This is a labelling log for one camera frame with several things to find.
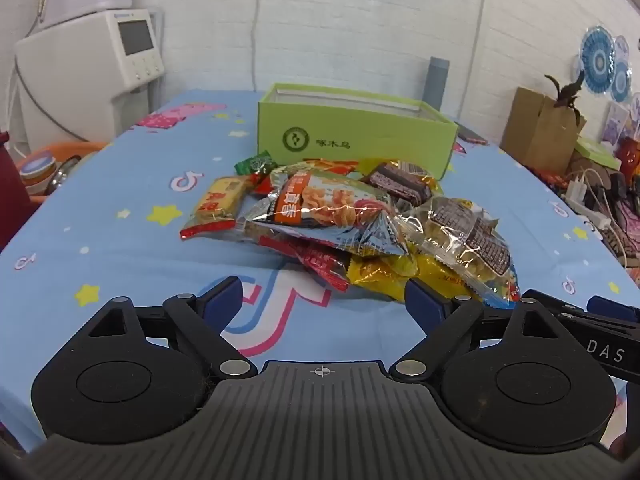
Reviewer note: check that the brown cardboard box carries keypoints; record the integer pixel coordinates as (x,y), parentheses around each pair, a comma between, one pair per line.
(535,130)

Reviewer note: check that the brown chocolate wafer packet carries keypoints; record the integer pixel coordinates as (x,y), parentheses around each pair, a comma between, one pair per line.
(400,185)

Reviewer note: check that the grey bottle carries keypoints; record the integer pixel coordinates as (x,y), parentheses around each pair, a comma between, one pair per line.
(436,82)

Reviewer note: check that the clear packet brown label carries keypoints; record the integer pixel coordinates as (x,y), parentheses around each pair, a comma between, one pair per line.
(470,240)

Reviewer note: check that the green cardboard box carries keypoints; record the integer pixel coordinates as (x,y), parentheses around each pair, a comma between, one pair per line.
(350,130)

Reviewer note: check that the orange basin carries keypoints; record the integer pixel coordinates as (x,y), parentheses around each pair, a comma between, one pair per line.
(85,149)

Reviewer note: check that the large grey chips packet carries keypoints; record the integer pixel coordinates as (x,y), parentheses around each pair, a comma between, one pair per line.
(325,205)

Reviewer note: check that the blue printed tablecloth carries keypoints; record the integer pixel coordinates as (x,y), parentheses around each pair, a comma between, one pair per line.
(125,260)

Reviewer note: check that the dark red plant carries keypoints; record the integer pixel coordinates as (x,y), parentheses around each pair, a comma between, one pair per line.
(567,92)

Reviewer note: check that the red snack packet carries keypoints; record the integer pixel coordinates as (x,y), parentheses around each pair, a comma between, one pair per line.
(320,263)

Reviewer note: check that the dark red chair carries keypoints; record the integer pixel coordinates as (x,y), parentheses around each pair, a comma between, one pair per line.
(15,195)

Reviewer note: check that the white power strip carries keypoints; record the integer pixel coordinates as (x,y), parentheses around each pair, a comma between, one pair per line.
(592,210)

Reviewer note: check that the green candy packet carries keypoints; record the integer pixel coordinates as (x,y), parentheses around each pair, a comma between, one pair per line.
(255,163)

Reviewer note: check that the pink cloth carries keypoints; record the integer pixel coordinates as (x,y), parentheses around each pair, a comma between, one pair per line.
(631,232)

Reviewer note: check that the small light green box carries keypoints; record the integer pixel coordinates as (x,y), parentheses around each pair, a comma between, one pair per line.
(597,152)

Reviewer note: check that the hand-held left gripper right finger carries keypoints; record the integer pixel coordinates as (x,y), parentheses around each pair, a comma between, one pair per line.
(424,306)

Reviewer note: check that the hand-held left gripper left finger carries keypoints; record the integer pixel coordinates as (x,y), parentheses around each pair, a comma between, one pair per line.
(225,301)

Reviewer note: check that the blue cookie packet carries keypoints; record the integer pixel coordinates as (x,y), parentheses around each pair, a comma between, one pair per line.
(505,292)

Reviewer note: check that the stack of bowls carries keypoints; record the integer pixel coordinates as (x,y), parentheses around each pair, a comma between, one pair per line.
(37,170)

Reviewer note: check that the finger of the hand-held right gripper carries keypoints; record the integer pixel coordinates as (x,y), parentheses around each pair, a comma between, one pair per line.
(615,308)
(555,302)

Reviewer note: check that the yellow rice cracker packet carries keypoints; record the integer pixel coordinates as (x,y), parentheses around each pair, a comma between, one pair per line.
(220,201)

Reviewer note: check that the smartphone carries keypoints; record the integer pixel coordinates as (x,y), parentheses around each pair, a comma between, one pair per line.
(470,135)

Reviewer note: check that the white water dispenser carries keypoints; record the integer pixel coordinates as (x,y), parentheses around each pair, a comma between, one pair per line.
(75,70)

